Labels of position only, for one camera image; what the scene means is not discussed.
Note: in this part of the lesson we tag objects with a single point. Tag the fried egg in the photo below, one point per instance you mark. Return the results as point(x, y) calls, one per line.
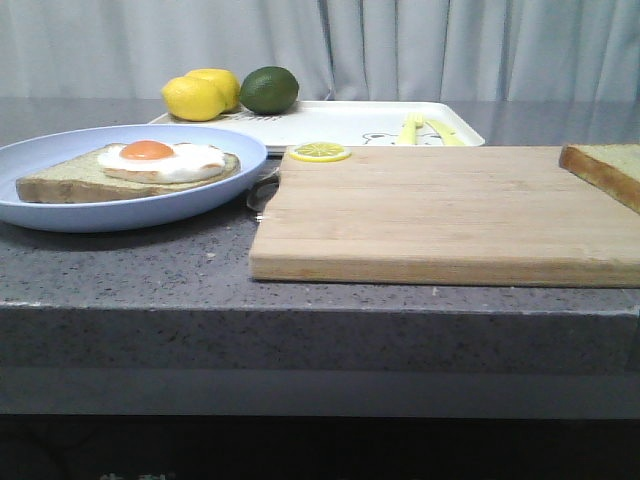
point(154, 162)

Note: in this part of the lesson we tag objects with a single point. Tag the light blue round plate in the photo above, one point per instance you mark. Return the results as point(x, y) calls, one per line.
point(27, 156)

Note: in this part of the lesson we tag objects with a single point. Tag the white bear tray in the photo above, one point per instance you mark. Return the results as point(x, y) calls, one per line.
point(350, 123)

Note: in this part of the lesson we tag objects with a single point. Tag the wooden cutting board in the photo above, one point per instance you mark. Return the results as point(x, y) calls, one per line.
point(492, 215)

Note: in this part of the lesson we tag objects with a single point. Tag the lemon slice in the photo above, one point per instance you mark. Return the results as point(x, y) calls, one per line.
point(319, 152)

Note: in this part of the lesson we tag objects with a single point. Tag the yellow plastic fork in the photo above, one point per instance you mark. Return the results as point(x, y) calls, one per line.
point(408, 134)

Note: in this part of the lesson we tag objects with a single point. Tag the green lime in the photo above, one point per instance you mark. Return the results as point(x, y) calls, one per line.
point(269, 90)

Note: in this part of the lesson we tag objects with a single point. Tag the yellow plastic knife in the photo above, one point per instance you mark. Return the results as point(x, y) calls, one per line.
point(447, 134)

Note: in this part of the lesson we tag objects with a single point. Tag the rear yellow lemon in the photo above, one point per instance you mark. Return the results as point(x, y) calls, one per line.
point(225, 81)

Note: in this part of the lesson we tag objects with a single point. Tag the yellow lemon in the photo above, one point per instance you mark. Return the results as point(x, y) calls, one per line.
point(225, 81)
point(193, 99)

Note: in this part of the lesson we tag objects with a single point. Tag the front yellow lemon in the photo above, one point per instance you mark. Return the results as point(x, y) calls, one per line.
point(193, 99)

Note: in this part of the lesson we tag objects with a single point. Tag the grey curtain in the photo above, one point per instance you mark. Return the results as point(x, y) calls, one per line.
point(338, 50)

